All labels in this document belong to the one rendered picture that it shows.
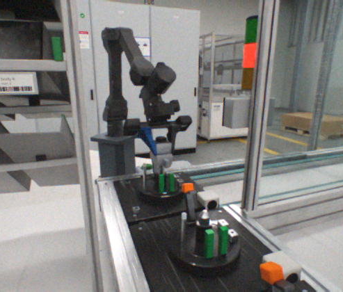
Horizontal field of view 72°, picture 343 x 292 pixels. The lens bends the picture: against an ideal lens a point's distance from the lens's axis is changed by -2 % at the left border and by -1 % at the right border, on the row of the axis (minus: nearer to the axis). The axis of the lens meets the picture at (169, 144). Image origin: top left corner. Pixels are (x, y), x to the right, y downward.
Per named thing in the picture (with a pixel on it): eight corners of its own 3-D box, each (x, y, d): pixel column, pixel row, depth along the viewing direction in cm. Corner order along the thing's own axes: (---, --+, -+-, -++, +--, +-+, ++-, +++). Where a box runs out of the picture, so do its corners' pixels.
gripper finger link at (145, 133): (136, 137, 66) (140, 127, 61) (149, 135, 68) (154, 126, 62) (140, 160, 64) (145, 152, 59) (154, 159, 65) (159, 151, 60)
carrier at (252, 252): (129, 233, 54) (126, 182, 50) (222, 213, 62) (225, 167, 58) (165, 338, 32) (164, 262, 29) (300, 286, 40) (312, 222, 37)
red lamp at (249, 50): (238, 67, 57) (239, 45, 56) (254, 67, 59) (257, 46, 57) (251, 66, 53) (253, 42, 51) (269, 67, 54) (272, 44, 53)
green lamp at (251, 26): (239, 44, 56) (241, 22, 54) (257, 46, 57) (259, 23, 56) (253, 42, 51) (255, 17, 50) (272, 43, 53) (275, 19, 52)
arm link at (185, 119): (119, 110, 68) (121, 99, 63) (179, 108, 75) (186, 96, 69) (123, 137, 65) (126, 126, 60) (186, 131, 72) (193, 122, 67)
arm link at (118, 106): (101, 27, 84) (107, 26, 79) (120, 29, 88) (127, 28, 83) (105, 116, 94) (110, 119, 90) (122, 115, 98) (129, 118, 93)
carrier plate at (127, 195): (113, 186, 77) (113, 180, 76) (183, 176, 85) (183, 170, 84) (128, 229, 55) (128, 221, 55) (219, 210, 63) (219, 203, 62)
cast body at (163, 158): (149, 158, 69) (149, 135, 67) (164, 157, 71) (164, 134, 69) (159, 169, 62) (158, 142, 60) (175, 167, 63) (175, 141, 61)
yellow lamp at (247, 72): (236, 88, 59) (238, 67, 57) (253, 88, 60) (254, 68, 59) (250, 90, 54) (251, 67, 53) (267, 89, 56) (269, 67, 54)
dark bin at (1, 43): (26, 119, 61) (27, 91, 62) (80, 117, 63) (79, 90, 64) (-57, 65, 33) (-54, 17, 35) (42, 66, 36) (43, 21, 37)
